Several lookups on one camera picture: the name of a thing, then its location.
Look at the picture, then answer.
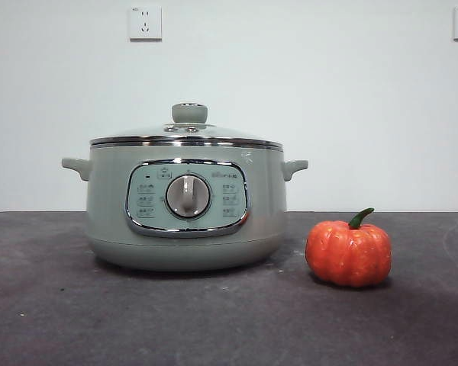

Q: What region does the glass lid with green knob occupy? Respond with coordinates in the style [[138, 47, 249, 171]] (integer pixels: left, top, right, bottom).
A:
[[89, 102, 285, 149]]

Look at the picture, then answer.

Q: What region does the orange toy pumpkin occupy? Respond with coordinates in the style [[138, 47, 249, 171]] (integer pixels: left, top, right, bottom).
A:
[[305, 207, 392, 288]]

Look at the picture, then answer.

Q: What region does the pale green electric pot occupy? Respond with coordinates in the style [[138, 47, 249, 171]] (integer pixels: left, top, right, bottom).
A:
[[61, 146, 309, 272]]

